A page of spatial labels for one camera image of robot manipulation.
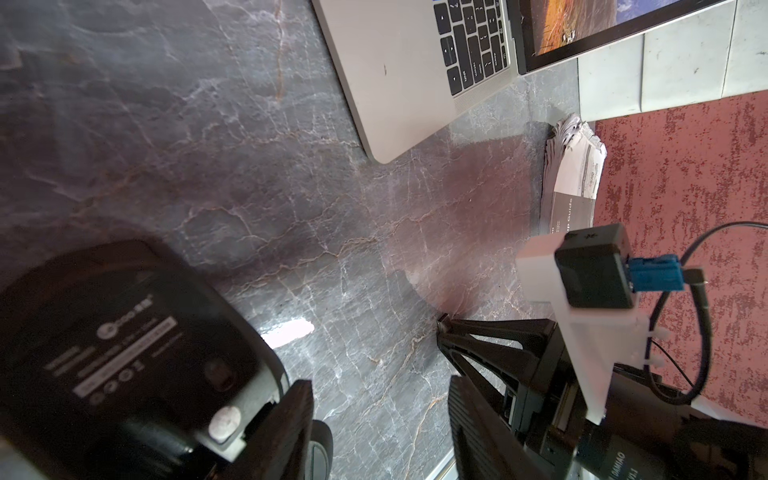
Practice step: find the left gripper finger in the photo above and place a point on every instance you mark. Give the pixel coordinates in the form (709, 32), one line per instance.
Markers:
(289, 443)

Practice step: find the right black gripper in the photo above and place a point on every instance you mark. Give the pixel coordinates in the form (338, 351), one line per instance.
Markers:
(522, 369)

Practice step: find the black wireless mouse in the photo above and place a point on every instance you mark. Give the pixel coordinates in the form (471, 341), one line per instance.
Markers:
(119, 361)

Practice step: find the silver open laptop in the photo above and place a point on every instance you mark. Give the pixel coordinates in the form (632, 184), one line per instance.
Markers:
(410, 68)

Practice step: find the white paper manual in sleeve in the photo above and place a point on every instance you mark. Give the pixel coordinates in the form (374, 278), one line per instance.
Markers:
(574, 158)

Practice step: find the white three-drawer storage box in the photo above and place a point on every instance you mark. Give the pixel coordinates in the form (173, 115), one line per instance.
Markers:
(716, 53)

